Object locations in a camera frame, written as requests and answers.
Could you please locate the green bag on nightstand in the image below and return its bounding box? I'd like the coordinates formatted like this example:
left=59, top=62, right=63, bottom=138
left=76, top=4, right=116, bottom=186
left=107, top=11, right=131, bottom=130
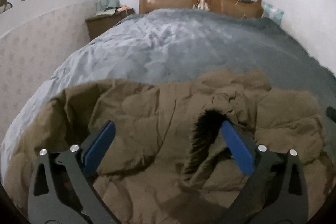
left=95, top=0, right=120, bottom=16

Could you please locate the grey plush bed blanket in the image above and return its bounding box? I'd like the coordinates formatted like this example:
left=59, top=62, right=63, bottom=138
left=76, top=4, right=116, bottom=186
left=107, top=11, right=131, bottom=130
left=1, top=5, right=335, bottom=177

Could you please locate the black white cat sticker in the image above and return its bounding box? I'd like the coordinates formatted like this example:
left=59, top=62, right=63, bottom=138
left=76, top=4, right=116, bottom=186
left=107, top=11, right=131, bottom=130
left=0, top=0, right=13, bottom=14

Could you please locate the checked pastel pillow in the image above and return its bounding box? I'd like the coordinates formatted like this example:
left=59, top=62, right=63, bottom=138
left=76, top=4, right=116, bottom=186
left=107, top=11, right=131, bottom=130
left=261, top=2, right=285, bottom=26

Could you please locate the olive brown padded coat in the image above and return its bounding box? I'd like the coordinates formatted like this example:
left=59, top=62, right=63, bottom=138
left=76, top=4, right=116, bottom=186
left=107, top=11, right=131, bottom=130
left=4, top=70, right=335, bottom=223

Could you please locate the dark wooden nightstand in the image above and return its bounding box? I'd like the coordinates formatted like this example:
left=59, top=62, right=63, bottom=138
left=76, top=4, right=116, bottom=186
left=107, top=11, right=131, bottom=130
left=85, top=9, right=135, bottom=41

